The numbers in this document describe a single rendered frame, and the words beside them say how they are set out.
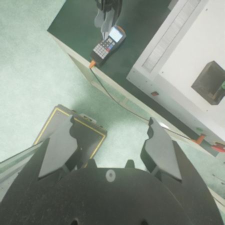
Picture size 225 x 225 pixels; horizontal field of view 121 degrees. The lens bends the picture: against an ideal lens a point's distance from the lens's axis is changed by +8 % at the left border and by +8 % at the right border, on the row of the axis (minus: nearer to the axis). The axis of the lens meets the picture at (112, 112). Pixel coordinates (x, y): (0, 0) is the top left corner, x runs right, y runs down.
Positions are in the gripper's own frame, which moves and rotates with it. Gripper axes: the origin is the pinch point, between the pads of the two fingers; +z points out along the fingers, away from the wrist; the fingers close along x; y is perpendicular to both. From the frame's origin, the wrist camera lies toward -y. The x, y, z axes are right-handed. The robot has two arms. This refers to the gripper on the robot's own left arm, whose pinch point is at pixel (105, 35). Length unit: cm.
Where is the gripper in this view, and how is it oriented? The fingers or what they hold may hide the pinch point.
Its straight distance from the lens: 44.4
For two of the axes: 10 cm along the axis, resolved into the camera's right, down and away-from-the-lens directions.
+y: -6.1, 7.6, -2.4
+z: -2.3, 1.3, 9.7
